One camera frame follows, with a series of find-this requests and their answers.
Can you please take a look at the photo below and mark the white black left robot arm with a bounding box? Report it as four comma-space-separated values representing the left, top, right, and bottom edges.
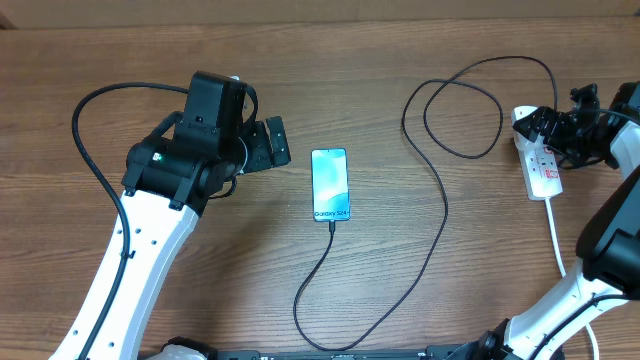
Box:
53, 110, 291, 360

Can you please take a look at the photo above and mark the white power strip cord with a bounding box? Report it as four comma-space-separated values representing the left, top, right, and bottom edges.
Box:
543, 197, 601, 360

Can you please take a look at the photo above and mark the black charging cable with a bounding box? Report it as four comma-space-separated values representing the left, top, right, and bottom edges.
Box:
292, 55, 559, 353

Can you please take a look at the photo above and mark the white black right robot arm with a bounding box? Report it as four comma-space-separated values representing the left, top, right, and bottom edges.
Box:
445, 82, 639, 359

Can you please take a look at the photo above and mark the white charger plug adapter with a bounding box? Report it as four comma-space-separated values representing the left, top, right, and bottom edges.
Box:
514, 131, 537, 154

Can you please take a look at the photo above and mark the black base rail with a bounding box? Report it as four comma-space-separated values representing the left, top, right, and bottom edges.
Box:
139, 337, 566, 360

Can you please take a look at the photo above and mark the white power strip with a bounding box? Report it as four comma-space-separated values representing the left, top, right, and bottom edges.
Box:
510, 105, 564, 202

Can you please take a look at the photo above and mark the blue Galaxy smartphone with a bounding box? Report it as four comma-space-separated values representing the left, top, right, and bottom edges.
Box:
311, 148, 351, 222

